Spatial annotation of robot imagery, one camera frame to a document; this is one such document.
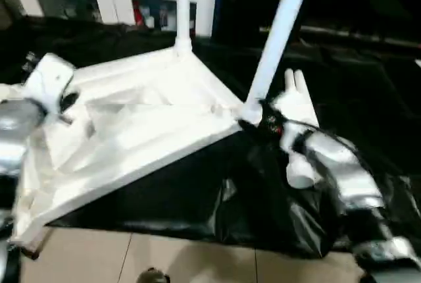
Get dark metal rod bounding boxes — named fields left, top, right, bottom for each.
left=259, top=24, right=421, bottom=49

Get black mat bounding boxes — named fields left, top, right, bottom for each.
left=0, top=14, right=421, bottom=261

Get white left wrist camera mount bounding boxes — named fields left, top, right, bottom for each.
left=24, top=52, right=77, bottom=116

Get white plastic table top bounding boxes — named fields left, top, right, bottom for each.
left=0, top=45, right=264, bottom=248

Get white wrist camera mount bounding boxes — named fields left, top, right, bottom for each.
left=24, top=52, right=77, bottom=116
left=272, top=90, right=317, bottom=153

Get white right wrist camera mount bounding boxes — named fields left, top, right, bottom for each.
left=272, top=90, right=317, bottom=153

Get dark blue fabric panel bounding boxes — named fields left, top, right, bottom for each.
left=211, top=0, right=228, bottom=39

